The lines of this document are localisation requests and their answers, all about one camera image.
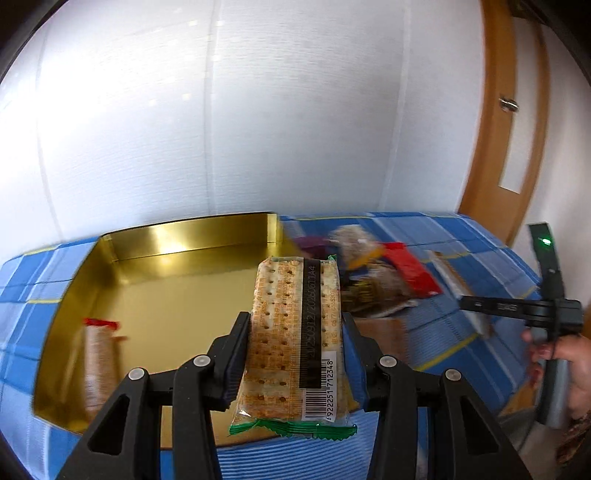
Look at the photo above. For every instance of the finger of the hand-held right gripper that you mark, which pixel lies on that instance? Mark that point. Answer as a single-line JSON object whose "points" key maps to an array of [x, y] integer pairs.
{"points": [[498, 307]]}

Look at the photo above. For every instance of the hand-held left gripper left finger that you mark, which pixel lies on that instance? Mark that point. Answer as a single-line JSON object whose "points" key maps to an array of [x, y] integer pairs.
{"points": [[235, 364]]}

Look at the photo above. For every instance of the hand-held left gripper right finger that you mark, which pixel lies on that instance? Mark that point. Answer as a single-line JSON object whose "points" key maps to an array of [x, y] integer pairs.
{"points": [[364, 374]]}

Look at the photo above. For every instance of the orange cake packet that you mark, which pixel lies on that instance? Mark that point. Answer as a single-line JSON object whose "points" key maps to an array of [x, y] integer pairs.
{"points": [[383, 339]]}

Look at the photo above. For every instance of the long beige snack packet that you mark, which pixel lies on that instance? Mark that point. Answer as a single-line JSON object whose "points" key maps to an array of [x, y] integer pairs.
{"points": [[455, 281]]}

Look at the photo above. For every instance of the green-edged cracker packet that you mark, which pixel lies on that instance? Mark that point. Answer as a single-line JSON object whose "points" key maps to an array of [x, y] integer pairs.
{"points": [[277, 332]]}

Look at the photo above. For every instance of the red snack packet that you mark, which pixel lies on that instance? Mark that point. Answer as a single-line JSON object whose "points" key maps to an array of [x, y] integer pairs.
{"points": [[411, 270]]}

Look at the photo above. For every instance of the gold tin box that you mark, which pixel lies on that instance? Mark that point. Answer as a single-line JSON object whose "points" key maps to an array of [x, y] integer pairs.
{"points": [[161, 286]]}

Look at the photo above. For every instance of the red-edged cracker packet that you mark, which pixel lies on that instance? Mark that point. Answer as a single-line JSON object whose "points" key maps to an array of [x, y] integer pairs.
{"points": [[99, 364]]}

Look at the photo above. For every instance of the person's right hand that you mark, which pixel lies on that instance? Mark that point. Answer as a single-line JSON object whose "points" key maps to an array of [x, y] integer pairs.
{"points": [[579, 364]]}

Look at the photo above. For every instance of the dark brown snack packet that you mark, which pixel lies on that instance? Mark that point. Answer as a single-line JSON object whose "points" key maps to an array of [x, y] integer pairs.
{"points": [[374, 290]]}

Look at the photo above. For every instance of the purple snack packet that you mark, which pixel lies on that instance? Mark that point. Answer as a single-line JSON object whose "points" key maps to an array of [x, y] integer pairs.
{"points": [[311, 247]]}

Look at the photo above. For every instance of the wooden door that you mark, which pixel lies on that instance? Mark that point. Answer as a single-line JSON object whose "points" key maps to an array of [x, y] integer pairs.
{"points": [[489, 138]]}

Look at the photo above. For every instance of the blue plaid tablecloth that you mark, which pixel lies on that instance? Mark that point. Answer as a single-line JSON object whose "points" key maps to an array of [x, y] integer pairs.
{"points": [[27, 323]]}

